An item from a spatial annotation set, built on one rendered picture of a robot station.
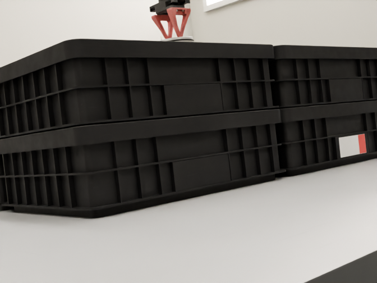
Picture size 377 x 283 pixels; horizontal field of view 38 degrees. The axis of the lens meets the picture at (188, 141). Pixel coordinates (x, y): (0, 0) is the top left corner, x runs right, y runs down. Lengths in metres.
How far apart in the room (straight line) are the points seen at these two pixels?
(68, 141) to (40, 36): 3.76
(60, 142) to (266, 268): 0.43
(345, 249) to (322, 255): 0.02
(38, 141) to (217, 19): 4.48
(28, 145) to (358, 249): 0.55
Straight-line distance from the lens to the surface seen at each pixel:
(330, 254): 0.41
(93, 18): 4.77
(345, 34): 4.39
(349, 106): 1.13
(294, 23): 4.66
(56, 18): 4.58
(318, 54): 1.06
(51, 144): 0.77
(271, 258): 0.41
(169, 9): 1.47
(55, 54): 0.75
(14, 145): 0.89
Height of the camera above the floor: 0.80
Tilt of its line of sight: 1 degrees down
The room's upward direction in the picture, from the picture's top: 6 degrees counter-clockwise
